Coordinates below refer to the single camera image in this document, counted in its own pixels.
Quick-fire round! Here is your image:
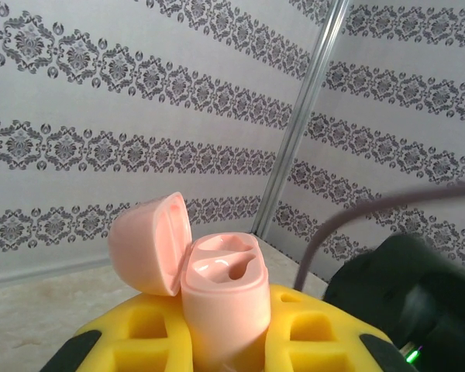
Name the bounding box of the aluminium frame post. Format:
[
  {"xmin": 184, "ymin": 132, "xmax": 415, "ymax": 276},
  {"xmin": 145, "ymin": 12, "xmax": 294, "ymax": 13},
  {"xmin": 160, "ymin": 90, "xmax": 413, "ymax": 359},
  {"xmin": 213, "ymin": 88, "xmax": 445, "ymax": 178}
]
[{"xmin": 253, "ymin": 0, "xmax": 352, "ymax": 243}]

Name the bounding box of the pink earbud charging case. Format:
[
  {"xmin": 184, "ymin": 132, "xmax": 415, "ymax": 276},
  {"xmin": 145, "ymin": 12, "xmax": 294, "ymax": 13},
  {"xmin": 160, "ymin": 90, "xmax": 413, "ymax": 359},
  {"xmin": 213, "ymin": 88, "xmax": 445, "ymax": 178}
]
[{"xmin": 107, "ymin": 191, "xmax": 271, "ymax": 372}]

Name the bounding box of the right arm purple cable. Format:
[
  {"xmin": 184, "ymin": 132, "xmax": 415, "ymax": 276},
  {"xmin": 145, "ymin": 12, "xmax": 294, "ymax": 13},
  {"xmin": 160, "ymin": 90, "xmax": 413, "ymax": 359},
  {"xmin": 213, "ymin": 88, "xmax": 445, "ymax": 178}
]
[{"xmin": 292, "ymin": 181, "xmax": 465, "ymax": 291}]

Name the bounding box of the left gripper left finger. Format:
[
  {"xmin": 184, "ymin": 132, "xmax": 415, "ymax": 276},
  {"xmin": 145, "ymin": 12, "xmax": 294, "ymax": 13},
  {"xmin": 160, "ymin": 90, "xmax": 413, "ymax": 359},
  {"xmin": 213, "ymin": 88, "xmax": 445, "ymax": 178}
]
[{"xmin": 61, "ymin": 291, "xmax": 197, "ymax": 372}]

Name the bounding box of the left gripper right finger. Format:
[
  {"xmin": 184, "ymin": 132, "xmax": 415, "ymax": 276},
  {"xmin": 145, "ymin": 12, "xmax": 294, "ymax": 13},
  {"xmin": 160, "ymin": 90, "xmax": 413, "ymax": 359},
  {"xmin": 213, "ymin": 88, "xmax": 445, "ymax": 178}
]
[{"xmin": 262, "ymin": 284, "xmax": 403, "ymax": 372}]

